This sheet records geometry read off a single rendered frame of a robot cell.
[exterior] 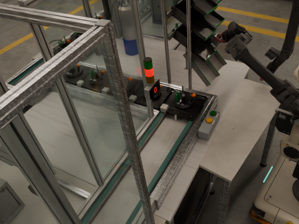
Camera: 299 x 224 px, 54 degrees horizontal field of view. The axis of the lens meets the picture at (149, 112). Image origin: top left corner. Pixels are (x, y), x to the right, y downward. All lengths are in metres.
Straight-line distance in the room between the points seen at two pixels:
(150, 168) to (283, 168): 1.24
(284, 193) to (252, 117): 0.68
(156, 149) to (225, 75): 0.94
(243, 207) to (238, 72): 1.12
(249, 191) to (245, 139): 0.88
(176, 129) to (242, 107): 0.52
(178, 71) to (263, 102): 0.73
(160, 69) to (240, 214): 1.37
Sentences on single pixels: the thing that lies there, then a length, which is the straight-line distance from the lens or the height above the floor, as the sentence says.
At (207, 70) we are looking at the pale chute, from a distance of 2.16.
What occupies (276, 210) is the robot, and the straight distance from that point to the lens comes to 2.38.
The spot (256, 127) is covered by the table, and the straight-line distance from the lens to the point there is 2.03.
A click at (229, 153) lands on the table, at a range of 1.86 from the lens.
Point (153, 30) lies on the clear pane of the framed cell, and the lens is 2.93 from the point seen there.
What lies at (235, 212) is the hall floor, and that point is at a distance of 2.63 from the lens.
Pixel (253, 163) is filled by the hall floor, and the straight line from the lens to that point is 2.92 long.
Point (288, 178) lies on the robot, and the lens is 2.55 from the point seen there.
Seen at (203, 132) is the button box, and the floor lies 0.96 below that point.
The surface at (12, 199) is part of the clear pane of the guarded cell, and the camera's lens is 0.69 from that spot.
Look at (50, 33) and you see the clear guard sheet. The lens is 1.11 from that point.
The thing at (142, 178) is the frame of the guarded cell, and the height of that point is 1.34.
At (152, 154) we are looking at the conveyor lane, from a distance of 1.78.
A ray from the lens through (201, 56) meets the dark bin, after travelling 1.98.
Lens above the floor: 2.30
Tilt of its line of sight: 43 degrees down
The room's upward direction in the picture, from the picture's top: 9 degrees counter-clockwise
